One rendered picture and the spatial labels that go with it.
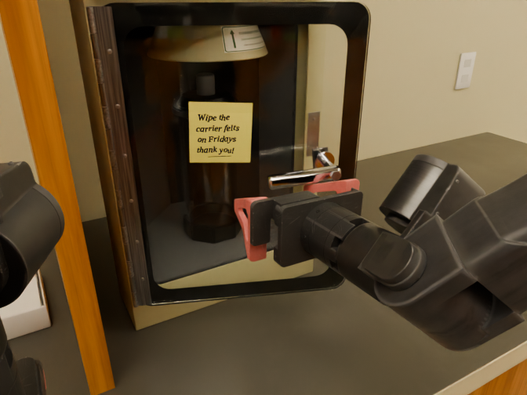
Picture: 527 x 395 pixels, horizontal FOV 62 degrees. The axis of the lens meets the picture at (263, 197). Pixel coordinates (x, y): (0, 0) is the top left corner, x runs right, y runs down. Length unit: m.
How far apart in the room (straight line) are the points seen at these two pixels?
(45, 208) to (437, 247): 0.25
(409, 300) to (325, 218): 0.14
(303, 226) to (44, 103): 0.27
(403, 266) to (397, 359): 0.38
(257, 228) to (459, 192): 0.18
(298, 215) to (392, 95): 1.02
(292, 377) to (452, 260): 0.37
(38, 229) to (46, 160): 0.20
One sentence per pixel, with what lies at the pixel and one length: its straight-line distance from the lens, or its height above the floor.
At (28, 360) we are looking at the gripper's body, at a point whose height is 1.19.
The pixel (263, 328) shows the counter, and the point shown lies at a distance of 0.69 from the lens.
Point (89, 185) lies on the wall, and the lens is 1.05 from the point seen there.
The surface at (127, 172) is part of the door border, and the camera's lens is 0.57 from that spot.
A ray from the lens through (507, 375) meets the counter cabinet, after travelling 0.88.
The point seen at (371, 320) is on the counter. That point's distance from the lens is 0.72.
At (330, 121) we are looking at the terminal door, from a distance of 0.57.
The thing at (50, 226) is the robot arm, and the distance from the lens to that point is 0.29.
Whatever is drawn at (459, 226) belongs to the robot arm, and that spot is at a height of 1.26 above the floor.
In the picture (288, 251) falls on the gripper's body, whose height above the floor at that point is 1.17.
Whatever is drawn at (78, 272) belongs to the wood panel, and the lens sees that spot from 0.53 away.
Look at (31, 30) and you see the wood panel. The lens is 0.45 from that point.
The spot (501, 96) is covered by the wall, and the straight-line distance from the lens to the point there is 1.84.
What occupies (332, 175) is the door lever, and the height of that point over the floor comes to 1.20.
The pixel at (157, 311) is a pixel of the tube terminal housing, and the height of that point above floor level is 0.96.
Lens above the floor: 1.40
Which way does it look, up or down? 25 degrees down
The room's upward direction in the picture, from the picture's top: straight up
